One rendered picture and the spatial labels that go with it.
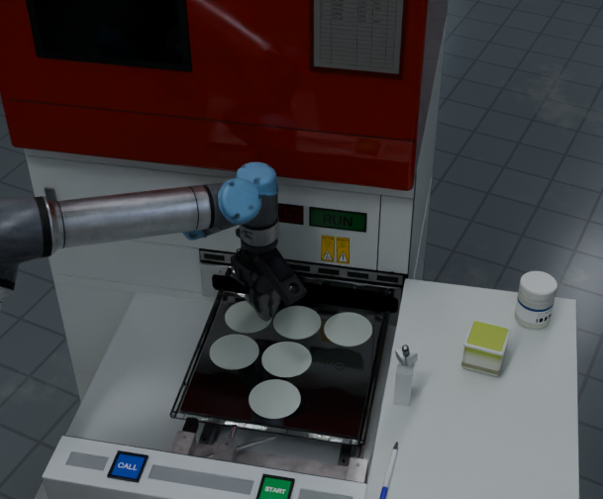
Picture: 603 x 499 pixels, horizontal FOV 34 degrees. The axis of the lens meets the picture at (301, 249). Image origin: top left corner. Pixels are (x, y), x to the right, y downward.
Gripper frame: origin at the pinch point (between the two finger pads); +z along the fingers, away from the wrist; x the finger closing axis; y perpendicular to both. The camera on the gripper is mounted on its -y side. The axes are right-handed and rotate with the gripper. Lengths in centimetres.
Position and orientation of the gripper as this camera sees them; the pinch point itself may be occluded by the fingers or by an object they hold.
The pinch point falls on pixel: (269, 317)
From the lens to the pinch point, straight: 202.1
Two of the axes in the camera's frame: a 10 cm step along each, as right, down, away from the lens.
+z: 0.1, 7.7, 6.4
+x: -7.3, 4.4, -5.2
